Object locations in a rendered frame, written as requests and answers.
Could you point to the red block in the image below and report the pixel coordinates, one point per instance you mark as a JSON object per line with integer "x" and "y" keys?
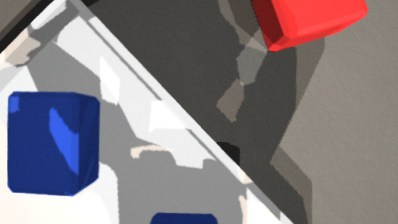
{"x": 287, "y": 23}

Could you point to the blue block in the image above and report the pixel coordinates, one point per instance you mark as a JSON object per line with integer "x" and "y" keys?
{"x": 52, "y": 142}
{"x": 183, "y": 218}

